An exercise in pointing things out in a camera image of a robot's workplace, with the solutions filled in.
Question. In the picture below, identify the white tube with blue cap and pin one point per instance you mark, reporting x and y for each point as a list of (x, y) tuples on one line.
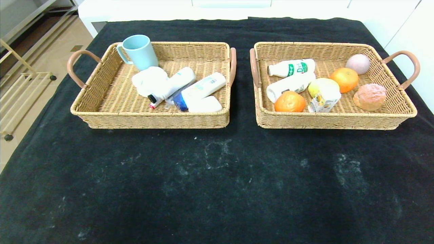
[(203, 88)]

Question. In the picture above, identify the white shoe brush bottle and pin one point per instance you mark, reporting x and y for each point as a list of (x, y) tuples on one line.
[(178, 82)]

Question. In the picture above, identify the orange with stem mark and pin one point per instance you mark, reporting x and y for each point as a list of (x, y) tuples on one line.
[(290, 102)]

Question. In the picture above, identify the white milk bottle green label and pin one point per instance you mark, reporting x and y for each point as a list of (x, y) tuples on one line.
[(291, 85)]

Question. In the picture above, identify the yellow lemon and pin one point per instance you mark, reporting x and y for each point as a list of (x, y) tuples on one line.
[(313, 89)]

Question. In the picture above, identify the yellow lemon drink carton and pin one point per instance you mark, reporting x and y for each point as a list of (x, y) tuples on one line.
[(325, 100)]

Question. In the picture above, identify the wicker basket with toiletries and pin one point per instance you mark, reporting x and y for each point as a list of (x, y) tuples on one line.
[(210, 54)]

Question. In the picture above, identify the wicker basket with food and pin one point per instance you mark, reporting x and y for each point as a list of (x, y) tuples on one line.
[(339, 117)]

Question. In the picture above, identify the white soap bar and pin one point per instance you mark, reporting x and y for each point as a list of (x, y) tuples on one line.
[(206, 105)]

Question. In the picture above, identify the clear toothbrush case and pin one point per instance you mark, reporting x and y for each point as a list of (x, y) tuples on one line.
[(170, 101)]

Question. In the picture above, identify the white round dish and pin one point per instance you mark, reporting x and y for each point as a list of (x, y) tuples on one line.
[(149, 80)]

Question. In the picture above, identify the white AD drink bottle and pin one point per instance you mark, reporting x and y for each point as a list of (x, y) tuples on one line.
[(283, 69)]

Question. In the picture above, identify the light blue mug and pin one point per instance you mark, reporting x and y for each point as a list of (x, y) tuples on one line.
[(140, 51)]

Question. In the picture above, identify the white low table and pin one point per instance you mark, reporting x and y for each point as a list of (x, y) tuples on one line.
[(169, 13)]

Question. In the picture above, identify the orange with smooth skin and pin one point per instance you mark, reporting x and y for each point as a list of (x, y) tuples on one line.
[(345, 80)]

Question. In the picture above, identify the pale pink egg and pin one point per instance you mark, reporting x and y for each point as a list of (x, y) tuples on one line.
[(357, 64)]

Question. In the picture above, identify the brown bread roll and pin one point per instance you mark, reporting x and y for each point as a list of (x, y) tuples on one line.
[(369, 97)]

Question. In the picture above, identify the brass floor socket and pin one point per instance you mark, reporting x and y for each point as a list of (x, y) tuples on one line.
[(76, 48)]

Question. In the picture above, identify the light wooden rolling rack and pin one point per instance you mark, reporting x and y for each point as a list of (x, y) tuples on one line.
[(17, 56)]

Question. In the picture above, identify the grey metal shelf frame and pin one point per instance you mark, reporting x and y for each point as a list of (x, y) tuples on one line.
[(34, 18)]

